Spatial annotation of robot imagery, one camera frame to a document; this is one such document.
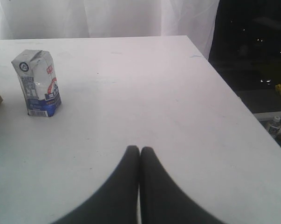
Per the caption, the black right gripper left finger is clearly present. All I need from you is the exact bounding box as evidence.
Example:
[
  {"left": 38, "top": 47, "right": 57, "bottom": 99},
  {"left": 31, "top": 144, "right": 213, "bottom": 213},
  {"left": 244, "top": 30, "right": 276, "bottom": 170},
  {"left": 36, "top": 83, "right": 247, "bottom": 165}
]
[{"left": 55, "top": 146, "right": 140, "bottom": 224}]

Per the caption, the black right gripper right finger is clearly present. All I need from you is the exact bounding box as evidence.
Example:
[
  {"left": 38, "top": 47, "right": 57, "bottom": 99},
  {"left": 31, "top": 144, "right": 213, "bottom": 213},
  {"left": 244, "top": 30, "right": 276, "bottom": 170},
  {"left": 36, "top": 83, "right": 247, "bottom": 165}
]
[{"left": 139, "top": 147, "right": 223, "bottom": 224}]

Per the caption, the white plastic storage bin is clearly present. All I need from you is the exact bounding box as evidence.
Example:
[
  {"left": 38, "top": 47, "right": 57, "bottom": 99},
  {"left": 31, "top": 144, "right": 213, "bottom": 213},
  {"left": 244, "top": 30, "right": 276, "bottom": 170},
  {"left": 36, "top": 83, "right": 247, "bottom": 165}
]
[{"left": 254, "top": 111, "right": 281, "bottom": 147}]

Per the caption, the white cap bottle near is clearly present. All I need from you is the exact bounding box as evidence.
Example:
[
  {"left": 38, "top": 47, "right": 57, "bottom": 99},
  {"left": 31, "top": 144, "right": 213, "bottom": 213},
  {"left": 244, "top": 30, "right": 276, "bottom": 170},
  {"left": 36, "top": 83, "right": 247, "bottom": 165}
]
[{"left": 266, "top": 116, "right": 281, "bottom": 139}]

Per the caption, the small blue white milk carton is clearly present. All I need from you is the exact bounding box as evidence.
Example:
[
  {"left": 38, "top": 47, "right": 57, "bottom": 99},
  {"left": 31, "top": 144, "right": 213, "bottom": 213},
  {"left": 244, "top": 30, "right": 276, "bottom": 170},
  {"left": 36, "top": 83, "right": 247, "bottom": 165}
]
[{"left": 12, "top": 49, "right": 61, "bottom": 117}]

